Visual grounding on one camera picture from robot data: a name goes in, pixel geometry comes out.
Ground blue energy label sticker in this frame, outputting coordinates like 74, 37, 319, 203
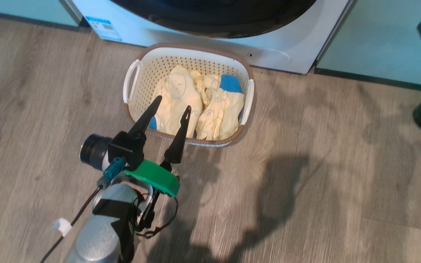
86, 16, 122, 42

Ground cream baby clothes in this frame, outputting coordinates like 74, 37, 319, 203
148, 65, 204, 137

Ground white oval filter hatch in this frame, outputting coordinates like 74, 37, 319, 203
246, 47, 292, 67

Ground wide teal cabinet panel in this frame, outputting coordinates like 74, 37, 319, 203
315, 0, 421, 88

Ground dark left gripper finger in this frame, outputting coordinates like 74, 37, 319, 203
127, 96, 163, 142
164, 106, 191, 164

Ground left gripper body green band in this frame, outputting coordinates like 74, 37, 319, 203
123, 160, 180, 215

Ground white washing machine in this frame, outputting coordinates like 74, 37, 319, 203
72, 0, 353, 75

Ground teal cable connector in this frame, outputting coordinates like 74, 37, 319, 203
97, 158, 126, 188

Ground white perforated laundry basket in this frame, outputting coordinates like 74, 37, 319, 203
123, 43, 255, 148

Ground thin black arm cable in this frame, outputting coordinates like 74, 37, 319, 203
41, 186, 103, 263

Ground white cable clip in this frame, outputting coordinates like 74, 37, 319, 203
51, 218, 73, 237

